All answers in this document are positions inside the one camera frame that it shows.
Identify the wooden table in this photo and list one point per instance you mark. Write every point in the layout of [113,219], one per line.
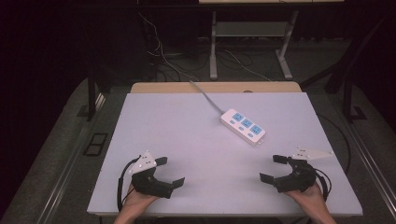
[174,87]

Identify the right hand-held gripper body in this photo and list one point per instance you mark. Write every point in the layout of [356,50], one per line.
[299,180]

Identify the grey metal stand frame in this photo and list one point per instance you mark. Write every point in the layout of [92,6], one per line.
[249,29]

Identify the person's left hand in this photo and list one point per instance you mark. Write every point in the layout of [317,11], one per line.
[137,201]

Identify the white power strip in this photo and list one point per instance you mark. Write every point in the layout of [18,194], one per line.
[243,127]

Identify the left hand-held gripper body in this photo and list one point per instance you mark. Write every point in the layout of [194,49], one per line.
[149,184]

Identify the black metal stand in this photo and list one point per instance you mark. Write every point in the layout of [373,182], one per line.
[348,93]

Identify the black floor socket plate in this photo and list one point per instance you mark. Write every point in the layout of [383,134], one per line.
[95,144]

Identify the person's right hand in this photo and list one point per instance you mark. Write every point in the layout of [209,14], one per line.
[311,199]

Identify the white table cover board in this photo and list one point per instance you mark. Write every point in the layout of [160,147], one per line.
[193,140]

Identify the metal floor rail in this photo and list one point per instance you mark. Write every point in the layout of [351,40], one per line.
[67,174]
[370,161]

